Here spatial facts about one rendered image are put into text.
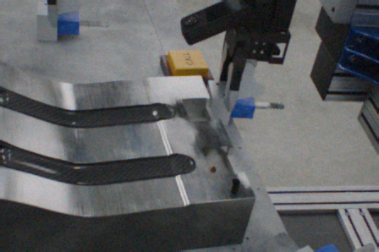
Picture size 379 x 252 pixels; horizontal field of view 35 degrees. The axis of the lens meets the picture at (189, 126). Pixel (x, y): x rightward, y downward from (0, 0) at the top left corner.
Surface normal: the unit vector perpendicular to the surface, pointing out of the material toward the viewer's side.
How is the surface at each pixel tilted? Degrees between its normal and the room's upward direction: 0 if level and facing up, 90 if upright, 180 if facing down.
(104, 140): 3
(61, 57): 0
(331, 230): 0
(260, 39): 90
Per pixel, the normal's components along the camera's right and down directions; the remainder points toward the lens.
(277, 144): 0.14, -0.77
